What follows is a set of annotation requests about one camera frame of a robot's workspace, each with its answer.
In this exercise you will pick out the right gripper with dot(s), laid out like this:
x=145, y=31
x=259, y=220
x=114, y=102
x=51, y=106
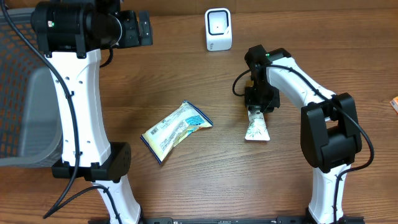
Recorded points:
x=254, y=104

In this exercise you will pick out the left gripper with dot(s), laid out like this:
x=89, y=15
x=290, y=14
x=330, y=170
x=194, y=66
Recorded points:
x=135, y=38

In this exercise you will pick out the white tube with gold cap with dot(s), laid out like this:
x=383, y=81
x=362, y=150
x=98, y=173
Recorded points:
x=257, y=129

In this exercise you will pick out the yellow white snack bag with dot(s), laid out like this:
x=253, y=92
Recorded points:
x=170, y=131

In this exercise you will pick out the small orange tissue pack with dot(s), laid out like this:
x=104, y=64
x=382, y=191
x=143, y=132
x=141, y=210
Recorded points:
x=394, y=103

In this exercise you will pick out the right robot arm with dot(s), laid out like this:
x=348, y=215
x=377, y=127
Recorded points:
x=329, y=136

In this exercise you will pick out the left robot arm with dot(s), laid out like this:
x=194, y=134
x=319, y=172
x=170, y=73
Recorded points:
x=72, y=35

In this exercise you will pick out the white barcode scanner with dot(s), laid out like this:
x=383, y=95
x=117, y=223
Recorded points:
x=218, y=28

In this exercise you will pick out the grey plastic shopping basket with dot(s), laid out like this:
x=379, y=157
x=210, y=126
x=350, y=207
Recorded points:
x=31, y=130

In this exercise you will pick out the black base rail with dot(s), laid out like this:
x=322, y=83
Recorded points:
x=278, y=220

